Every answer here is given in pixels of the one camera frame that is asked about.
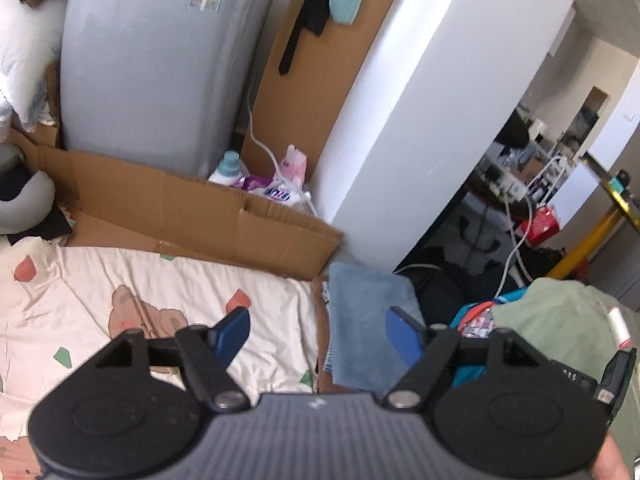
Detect black strap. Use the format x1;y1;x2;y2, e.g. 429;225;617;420
278;0;342;78

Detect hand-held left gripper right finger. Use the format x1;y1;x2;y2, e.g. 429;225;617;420
385;306;544;409

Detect white floor cable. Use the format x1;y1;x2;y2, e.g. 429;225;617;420
394;262;442;276

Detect cream bear printed bedsheet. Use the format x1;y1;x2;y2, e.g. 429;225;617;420
0;235;322;480

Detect yellow stand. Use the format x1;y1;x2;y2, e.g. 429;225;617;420
546;155;640;282

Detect long white cable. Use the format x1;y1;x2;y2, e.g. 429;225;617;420
491;156;569;307

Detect white power cable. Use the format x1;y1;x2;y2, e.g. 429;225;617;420
247;74;322;217

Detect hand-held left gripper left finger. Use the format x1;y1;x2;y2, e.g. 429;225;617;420
95;306;251;411

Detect olive green cloth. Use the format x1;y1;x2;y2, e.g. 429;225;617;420
491;276;640;480

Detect red bag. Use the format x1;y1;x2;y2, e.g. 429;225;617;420
519;204;562;247

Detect light blue denim pants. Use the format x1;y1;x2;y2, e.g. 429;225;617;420
322;262;427;392

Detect black cloth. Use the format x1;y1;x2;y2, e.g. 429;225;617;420
9;167;74;247

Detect black bag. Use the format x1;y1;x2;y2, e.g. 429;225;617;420
397;245;557;322

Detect flattened brown cardboard box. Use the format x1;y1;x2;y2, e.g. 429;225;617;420
10;125;344;282

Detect pink pouch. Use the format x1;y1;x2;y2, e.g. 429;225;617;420
274;145;308;189

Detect purple and white refill pouch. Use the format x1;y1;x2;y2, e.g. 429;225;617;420
242;175;312;212

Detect white thread spool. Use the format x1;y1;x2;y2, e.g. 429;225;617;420
606;306;634;352

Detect upright brown cardboard sheet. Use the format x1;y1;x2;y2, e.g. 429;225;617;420
242;0;417;184

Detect person's right hand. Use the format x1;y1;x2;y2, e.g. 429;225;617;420
591;432;634;480

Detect white bottle with blue cap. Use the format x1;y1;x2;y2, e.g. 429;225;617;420
207;151;247;187

